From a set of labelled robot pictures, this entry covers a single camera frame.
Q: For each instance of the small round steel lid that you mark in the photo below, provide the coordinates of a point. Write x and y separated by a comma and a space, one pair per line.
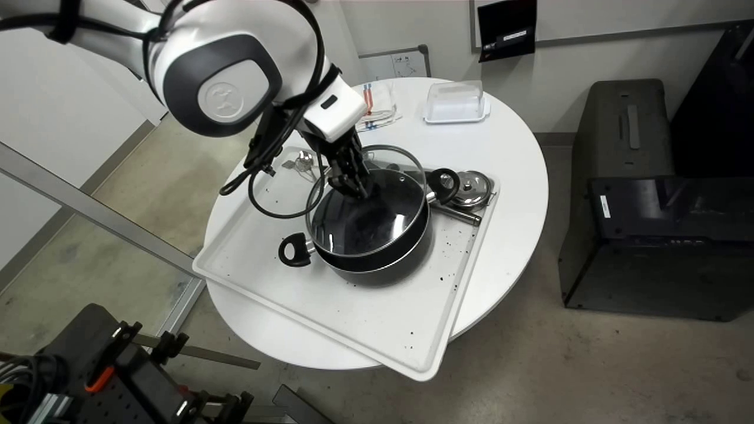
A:
471, 189

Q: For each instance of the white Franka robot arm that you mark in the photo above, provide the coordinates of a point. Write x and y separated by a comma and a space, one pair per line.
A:
226, 47

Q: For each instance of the tall black case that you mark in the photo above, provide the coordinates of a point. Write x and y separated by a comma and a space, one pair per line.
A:
719, 101

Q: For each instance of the wall whiteboard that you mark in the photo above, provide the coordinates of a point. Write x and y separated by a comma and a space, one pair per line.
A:
627, 14

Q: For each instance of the large black case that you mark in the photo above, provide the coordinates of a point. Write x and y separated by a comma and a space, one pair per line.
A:
643, 236

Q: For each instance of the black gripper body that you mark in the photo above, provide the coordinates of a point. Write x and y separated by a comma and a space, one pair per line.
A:
341, 156

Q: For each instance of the black marker holder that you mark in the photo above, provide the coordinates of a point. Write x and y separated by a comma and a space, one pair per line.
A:
507, 27

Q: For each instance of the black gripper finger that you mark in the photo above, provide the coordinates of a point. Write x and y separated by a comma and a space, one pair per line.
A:
358, 177
340, 180

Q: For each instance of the aluminium frame bar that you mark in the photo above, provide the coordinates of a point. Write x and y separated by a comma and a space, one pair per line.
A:
148, 240

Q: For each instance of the small leaning whiteboard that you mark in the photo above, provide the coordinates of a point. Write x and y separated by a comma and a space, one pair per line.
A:
397, 61

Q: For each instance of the black equipment with orange grip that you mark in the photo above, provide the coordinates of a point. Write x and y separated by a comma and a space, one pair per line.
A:
86, 368

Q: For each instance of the steel spoon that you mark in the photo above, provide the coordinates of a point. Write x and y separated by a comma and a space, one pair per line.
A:
305, 163

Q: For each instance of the glass lid with black knob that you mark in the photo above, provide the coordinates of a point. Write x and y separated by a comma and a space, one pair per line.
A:
377, 227

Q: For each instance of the clear plastic container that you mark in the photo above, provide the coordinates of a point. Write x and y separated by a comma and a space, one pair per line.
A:
455, 106

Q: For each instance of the black cooking pot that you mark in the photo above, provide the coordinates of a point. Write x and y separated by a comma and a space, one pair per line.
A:
391, 265

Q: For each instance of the white plastic tray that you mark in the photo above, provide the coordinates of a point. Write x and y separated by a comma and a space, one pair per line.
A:
377, 321

